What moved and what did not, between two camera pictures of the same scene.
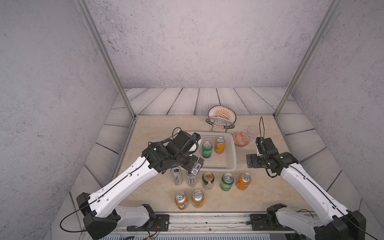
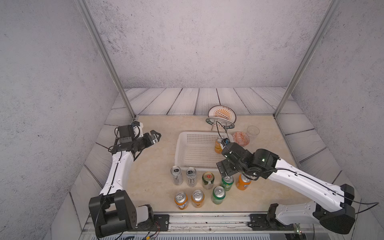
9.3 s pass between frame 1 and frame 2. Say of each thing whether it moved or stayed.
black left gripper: moved
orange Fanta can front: stayed
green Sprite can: stayed
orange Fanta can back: stayed
